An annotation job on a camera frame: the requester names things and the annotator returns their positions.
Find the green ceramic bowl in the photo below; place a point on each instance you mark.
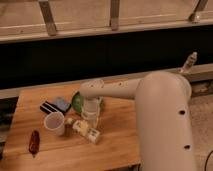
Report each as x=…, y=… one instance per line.
x=77, y=103

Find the dark red chili pepper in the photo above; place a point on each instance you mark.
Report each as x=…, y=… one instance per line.
x=34, y=143

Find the white labelled bottle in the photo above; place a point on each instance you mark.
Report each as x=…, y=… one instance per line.
x=84, y=129

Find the wooden cutting board table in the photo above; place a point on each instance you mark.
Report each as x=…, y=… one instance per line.
x=118, y=145

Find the blue sponge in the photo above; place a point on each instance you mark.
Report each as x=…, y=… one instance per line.
x=62, y=104

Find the black striped rectangular block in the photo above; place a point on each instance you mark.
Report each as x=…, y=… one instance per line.
x=47, y=108

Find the white plastic cup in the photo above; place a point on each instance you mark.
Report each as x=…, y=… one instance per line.
x=55, y=122

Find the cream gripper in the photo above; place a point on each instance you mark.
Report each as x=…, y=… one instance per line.
x=94, y=122

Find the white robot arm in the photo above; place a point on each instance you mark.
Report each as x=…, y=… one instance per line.
x=162, y=117

